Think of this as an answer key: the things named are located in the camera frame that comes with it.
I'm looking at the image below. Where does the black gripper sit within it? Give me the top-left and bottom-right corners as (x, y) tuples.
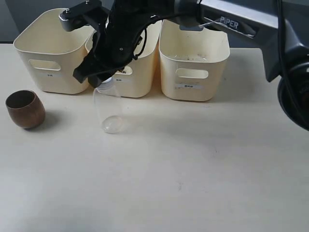
(73, 0), (174, 88)

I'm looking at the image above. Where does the clear plastic bottle white cap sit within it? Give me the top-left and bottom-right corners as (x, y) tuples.
(93, 77), (123, 134)

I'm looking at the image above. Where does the brown wooden cup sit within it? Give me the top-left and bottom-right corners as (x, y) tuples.
(5, 90), (46, 130)

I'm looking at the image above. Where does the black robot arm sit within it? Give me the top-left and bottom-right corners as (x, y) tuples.
(73, 0), (309, 129)

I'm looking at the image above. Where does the cream bin middle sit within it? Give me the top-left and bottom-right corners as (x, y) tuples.
(85, 19), (162, 98)

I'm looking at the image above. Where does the cream bin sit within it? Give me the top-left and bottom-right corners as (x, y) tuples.
(13, 8), (94, 94)
(159, 20), (230, 102)
(85, 19), (162, 98)

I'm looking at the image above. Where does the cream bin left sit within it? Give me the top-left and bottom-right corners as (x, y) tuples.
(13, 8), (94, 94)

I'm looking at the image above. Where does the cream bin right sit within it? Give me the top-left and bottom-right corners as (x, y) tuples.
(159, 20), (230, 102)

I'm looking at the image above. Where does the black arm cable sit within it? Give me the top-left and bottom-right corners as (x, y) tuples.
(130, 14), (160, 61)

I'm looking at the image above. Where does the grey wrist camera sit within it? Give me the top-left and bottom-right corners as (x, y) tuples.
(58, 0), (110, 32)

